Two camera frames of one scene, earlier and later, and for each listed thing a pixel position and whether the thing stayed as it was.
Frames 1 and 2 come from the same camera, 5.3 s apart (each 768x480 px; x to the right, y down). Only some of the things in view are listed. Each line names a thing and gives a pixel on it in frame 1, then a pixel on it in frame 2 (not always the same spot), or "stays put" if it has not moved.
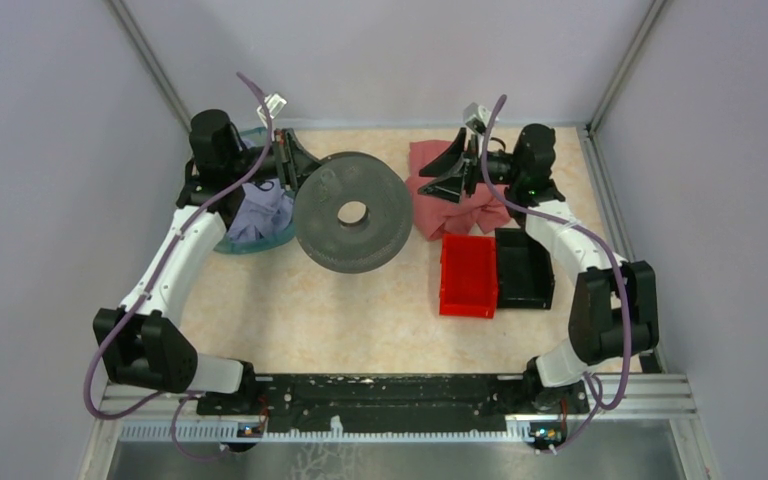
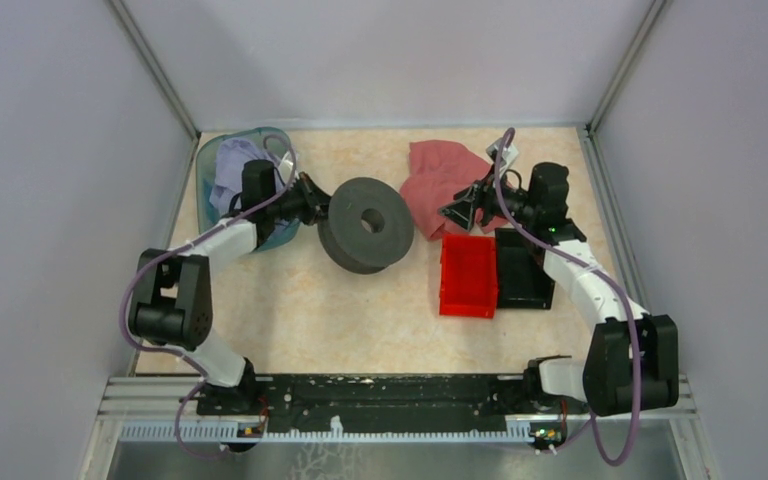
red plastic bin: x=468 y=280 stays put
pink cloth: x=438 y=216 stays put
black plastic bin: x=525 y=276 stays put
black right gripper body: x=471 y=166 → x=488 y=194
